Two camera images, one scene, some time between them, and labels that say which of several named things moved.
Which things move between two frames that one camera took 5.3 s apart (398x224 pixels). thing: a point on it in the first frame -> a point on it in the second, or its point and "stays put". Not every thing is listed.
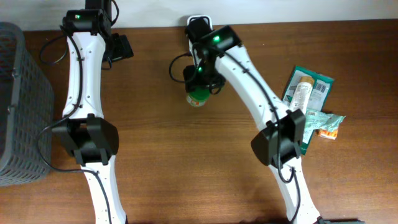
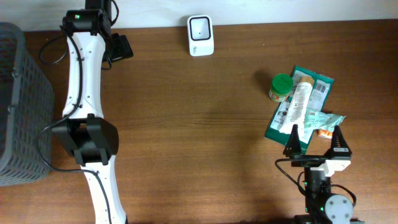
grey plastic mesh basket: x=27 y=109 stays put
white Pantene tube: x=302 y=94 stays put
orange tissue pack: x=329 y=134 stays put
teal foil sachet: x=315 y=119 stays put
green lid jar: x=198 y=98 -> x=281 y=86
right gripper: x=188 y=75 -> x=293 y=147
